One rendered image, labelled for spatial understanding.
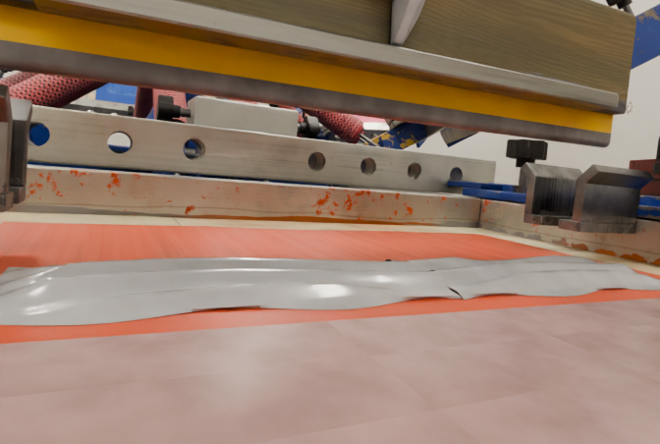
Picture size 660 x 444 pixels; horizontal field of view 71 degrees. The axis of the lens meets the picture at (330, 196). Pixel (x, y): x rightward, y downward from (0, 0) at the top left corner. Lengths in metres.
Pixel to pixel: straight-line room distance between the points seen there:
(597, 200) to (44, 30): 0.38
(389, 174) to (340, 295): 0.40
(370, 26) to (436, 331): 0.16
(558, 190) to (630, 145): 2.08
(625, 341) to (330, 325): 0.11
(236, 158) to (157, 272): 0.32
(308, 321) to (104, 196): 0.28
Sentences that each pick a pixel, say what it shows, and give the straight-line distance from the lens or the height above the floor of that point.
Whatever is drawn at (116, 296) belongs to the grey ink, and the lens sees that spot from 0.17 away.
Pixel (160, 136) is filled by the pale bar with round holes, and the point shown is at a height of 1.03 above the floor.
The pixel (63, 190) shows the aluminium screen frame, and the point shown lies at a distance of 0.41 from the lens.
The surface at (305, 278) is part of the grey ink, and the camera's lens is 0.20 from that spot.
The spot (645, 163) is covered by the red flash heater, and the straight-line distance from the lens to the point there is 1.38.
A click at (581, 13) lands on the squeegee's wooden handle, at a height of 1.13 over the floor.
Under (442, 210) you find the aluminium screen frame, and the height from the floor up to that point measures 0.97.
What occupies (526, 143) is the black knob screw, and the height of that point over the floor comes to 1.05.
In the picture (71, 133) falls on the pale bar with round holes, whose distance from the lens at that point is 0.48.
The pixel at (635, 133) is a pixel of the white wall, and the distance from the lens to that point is 2.52.
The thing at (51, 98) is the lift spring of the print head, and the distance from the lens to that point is 0.88.
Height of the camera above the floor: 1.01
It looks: 3 degrees down
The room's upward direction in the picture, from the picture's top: 5 degrees clockwise
